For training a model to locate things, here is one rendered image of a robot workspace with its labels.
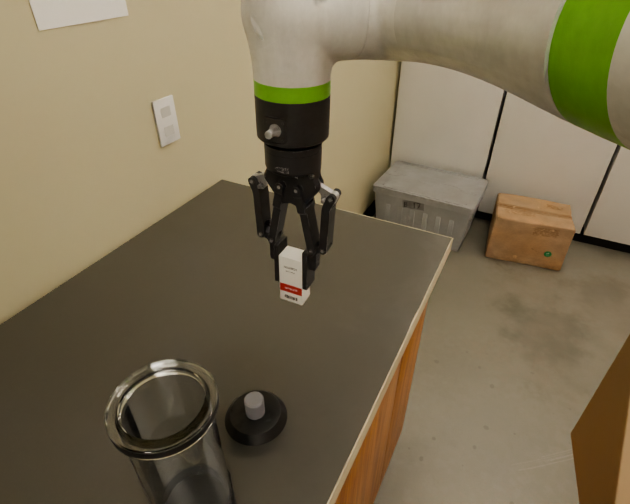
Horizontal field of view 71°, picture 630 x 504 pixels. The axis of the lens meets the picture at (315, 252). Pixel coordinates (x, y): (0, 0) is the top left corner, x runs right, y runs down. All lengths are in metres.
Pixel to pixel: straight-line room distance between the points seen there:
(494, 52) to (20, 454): 0.76
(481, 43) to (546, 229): 2.34
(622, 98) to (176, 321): 0.78
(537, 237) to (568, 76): 2.42
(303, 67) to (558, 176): 2.52
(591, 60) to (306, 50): 0.30
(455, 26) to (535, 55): 0.11
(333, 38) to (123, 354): 0.63
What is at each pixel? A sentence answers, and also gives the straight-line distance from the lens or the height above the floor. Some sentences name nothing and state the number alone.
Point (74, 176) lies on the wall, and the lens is 1.07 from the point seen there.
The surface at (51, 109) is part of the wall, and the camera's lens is 1.03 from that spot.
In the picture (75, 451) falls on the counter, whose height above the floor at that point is 0.94.
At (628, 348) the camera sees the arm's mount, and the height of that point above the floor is 1.14.
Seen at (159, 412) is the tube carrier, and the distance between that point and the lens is 0.56.
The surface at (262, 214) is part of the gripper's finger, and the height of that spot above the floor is 1.21.
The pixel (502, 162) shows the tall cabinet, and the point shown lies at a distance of 2.92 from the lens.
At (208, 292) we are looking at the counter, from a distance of 0.94.
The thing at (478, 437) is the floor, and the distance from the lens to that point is 1.91.
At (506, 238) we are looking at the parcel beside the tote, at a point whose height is 0.16.
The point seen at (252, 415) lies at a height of 0.99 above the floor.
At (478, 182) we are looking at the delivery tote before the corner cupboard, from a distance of 2.87.
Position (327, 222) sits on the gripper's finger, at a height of 1.22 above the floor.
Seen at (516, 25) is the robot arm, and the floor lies 1.50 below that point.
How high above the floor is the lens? 1.54
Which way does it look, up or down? 36 degrees down
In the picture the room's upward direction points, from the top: straight up
